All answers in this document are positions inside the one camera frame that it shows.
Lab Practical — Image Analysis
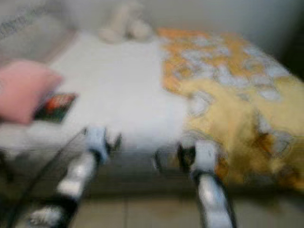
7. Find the pale yellow cartoon blanket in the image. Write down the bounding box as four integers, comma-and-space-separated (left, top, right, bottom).
171, 78, 304, 190

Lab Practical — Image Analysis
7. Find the pink pillow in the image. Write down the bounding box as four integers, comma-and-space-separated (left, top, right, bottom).
0, 59, 61, 125

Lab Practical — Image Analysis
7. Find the orange egg print bedsheet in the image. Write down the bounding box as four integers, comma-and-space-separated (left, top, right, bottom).
156, 28, 293, 103

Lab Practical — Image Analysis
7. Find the beige plush toy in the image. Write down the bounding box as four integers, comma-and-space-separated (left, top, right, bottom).
100, 0, 153, 43

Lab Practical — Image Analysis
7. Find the grey printed headboard panel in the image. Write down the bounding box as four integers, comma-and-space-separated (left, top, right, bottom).
0, 0, 62, 60

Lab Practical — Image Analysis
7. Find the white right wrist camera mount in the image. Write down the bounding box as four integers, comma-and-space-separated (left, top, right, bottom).
192, 140, 219, 174

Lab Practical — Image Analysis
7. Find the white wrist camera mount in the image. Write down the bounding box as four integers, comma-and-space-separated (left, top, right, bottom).
192, 140, 219, 174
85, 127, 109, 162

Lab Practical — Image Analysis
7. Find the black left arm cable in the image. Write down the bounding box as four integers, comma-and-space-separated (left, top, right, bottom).
4, 129, 88, 228

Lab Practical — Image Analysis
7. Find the beige bed base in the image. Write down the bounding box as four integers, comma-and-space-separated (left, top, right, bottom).
0, 147, 304, 195

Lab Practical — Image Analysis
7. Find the dark green book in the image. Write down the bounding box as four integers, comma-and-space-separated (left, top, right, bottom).
34, 92, 78, 124

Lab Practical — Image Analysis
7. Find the white quilted mattress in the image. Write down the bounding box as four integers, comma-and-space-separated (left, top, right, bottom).
0, 31, 190, 152

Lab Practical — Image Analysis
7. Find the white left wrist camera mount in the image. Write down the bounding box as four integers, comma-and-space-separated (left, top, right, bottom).
85, 127, 109, 162

